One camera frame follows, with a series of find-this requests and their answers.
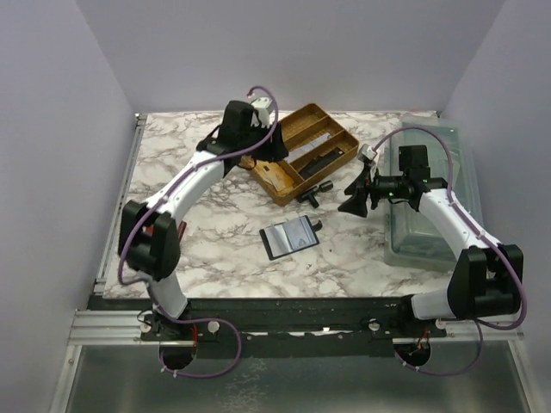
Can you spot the brown woven organizer tray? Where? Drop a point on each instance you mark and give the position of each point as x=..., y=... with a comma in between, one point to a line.
x=299, y=128

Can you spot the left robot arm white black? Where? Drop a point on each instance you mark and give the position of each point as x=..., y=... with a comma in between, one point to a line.
x=149, y=241

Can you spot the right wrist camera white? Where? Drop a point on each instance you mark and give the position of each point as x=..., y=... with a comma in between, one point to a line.
x=368, y=155

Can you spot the yellow cards in tray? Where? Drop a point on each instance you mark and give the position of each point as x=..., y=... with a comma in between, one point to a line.
x=274, y=176

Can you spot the grey cards in tray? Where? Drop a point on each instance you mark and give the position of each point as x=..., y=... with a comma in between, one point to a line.
x=313, y=144

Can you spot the clear plastic storage box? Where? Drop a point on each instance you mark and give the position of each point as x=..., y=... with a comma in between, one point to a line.
x=431, y=237

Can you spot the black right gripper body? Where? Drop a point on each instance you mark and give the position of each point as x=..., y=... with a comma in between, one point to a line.
x=370, y=189

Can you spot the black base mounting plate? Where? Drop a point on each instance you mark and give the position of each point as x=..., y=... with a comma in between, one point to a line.
x=288, y=328

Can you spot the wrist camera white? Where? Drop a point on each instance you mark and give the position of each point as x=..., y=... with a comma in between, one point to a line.
x=262, y=109
x=368, y=155

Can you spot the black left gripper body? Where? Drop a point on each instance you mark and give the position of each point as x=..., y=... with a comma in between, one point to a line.
x=277, y=144

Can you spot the black cards in tray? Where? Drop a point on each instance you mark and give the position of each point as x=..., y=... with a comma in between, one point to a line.
x=319, y=163

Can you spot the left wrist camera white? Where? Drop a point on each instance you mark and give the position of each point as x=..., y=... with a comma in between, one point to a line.
x=262, y=109

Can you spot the black leather card holder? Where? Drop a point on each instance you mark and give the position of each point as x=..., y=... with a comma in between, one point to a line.
x=289, y=237

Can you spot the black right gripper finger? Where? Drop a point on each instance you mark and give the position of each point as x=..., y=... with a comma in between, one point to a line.
x=361, y=183
x=355, y=205

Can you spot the red leather card holder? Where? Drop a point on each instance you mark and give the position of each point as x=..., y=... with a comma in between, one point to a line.
x=181, y=229

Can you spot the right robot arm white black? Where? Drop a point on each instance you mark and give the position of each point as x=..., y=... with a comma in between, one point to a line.
x=487, y=275

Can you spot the black T-shaped pipe fitting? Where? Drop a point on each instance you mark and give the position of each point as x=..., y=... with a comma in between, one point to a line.
x=311, y=193

